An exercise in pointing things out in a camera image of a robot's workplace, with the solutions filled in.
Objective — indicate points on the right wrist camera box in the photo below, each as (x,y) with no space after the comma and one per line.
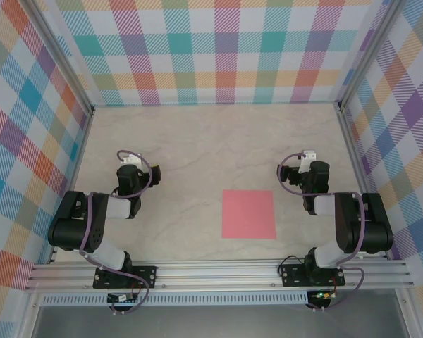
(308,155)

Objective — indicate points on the pink square cloth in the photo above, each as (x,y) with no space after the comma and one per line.
(248,214)

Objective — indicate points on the grey metal panel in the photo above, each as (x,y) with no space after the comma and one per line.
(215,322)

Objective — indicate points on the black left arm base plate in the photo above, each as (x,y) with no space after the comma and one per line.
(144,276)

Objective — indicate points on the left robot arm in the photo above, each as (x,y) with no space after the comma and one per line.
(67,232)

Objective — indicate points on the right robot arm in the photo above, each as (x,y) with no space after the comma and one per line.
(370,232)

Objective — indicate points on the circuit board with label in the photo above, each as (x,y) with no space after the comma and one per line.
(121,298)

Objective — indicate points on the aluminium mounting rail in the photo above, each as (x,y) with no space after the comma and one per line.
(215,274)

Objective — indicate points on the circuit board with green light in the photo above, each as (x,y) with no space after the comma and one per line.
(324,295)

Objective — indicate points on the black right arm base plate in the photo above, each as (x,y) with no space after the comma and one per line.
(292,276)

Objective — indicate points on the aluminium frame post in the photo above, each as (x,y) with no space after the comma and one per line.
(61,60)
(366,56)

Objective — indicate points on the aluminium table side rail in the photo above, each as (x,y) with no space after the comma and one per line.
(356,169)
(74,183)

